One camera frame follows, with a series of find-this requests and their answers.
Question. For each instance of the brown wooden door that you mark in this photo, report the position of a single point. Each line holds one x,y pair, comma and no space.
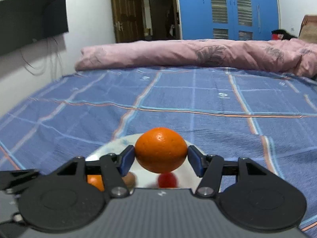
147,20

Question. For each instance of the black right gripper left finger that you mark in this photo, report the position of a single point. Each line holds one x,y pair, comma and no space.
115,166

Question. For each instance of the black red clothing heap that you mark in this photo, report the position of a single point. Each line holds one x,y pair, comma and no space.
281,35

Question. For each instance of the red cherry tomato left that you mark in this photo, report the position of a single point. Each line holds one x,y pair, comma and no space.
167,180

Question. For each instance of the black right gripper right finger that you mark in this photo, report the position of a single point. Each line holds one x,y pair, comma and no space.
208,169

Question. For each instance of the black wall television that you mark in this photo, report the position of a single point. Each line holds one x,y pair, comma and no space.
24,22

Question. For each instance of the brown kiwi fruit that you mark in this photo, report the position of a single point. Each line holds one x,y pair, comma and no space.
129,180

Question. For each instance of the brown pillow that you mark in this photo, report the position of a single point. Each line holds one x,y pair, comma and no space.
308,33

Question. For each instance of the wooden headboard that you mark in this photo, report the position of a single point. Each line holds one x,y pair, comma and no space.
308,19

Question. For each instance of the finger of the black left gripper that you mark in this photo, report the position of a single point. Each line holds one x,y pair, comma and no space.
9,179

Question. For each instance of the blue plaid bed sheet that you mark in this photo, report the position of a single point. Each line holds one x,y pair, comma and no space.
268,117

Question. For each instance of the blue wardrobe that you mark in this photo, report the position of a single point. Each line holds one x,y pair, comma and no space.
228,19

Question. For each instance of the pink rolled duvet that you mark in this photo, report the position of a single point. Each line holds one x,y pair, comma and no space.
278,56

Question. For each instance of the large orange mandarin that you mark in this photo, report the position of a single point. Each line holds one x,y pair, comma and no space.
160,150

